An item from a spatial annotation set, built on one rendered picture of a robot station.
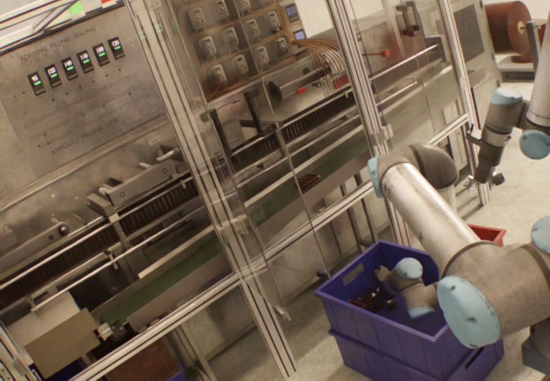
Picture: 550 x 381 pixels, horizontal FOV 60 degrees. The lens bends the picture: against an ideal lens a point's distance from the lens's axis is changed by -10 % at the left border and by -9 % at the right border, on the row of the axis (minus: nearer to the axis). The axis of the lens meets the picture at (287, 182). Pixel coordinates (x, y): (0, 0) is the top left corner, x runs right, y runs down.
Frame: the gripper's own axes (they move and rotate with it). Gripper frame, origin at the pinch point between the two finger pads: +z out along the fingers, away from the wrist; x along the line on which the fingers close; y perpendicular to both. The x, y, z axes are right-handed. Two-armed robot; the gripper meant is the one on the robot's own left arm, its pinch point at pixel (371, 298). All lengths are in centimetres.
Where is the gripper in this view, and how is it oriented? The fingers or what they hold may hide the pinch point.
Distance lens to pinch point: 219.2
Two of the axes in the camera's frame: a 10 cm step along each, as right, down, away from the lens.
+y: 6.4, 7.0, -3.0
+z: -2.0, 5.4, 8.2
